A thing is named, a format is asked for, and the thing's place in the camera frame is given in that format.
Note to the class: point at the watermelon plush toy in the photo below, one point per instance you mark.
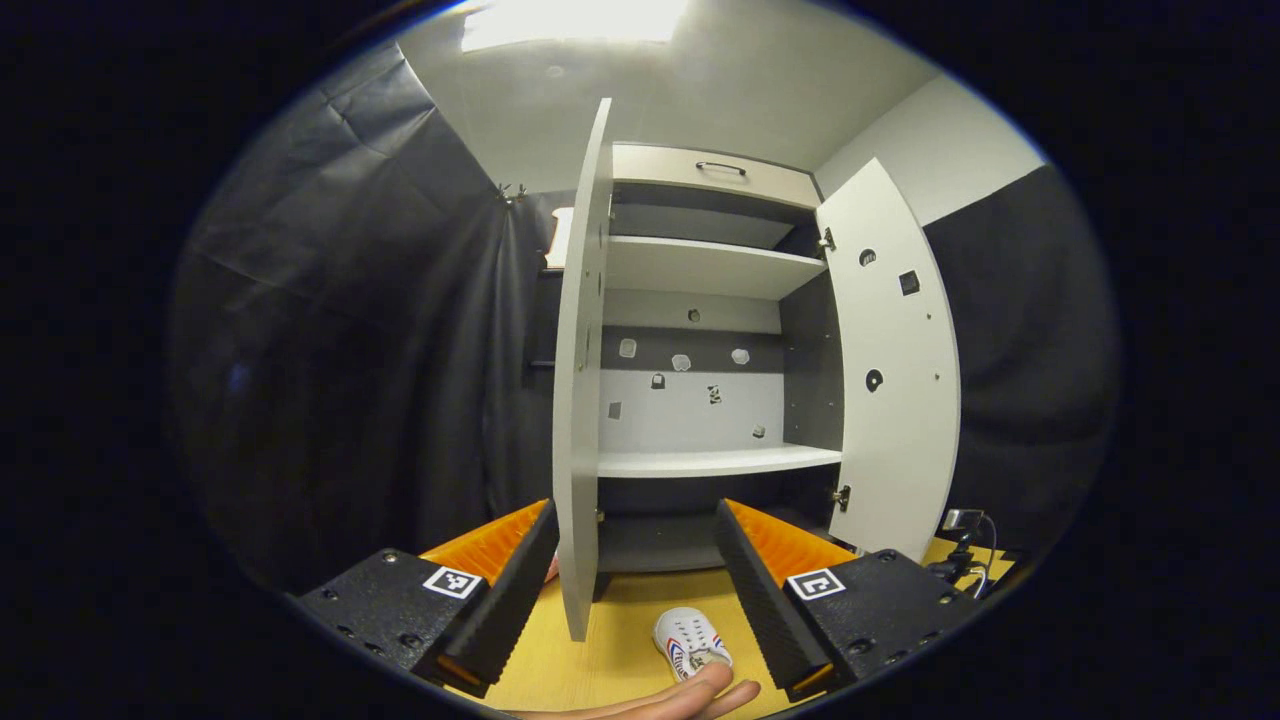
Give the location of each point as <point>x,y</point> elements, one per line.
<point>552,568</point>

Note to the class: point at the white striped shoe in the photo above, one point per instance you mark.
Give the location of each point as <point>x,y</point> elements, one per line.
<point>690,640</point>

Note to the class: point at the white cabinet door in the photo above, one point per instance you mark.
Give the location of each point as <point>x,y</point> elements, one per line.
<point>900,450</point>
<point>578,400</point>

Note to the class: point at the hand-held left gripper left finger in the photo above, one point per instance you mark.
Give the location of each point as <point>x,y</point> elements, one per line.
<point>512,600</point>

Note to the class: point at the grey white shoe cabinet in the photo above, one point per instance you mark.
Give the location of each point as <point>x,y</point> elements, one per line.
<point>700,265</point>

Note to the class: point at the ceiling light panel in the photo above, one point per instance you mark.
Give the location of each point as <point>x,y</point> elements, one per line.
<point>570,22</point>

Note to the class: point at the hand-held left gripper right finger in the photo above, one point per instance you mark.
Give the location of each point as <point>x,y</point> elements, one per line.
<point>762,600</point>

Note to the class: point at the black cloth clip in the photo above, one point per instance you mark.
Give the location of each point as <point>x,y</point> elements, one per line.
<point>512,193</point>

